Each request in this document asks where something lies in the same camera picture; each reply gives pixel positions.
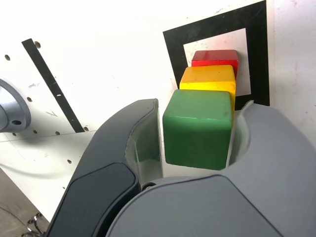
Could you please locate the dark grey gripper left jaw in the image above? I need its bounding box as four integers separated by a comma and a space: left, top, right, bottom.
46, 98, 164, 237

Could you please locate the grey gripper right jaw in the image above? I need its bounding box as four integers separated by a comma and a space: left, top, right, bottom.
106, 99, 316, 237

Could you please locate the green cube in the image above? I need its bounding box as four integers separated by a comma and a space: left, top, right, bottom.
162, 89, 235, 171

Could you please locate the yellow cube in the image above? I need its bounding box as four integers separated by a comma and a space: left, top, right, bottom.
179, 64, 237, 105

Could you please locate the red cube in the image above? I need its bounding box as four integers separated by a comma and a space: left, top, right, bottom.
191, 49, 239, 80

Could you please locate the black tape square outline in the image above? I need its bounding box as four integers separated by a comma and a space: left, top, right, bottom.
162, 0, 271, 112

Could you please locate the black tape strip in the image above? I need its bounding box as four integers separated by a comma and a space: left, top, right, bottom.
21, 38, 86, 133

